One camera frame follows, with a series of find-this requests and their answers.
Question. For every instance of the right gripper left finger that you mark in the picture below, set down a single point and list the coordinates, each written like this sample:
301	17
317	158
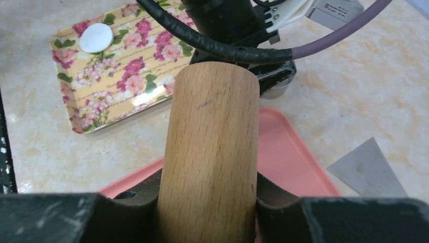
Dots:
82	217

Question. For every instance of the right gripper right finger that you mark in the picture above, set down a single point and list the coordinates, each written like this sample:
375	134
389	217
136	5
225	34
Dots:
285	217

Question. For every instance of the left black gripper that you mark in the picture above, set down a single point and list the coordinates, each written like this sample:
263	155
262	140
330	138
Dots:
239	23

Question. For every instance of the pink silicone mat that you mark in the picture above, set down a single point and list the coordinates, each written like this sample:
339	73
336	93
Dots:
286	161

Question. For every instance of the wooden rolling pin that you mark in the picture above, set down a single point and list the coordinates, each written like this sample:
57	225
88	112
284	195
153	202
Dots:
209	175

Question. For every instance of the floral rectangular tray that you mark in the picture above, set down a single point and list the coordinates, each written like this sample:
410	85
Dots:
135	73

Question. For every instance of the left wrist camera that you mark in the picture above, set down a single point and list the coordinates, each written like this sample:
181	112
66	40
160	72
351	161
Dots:
332	14

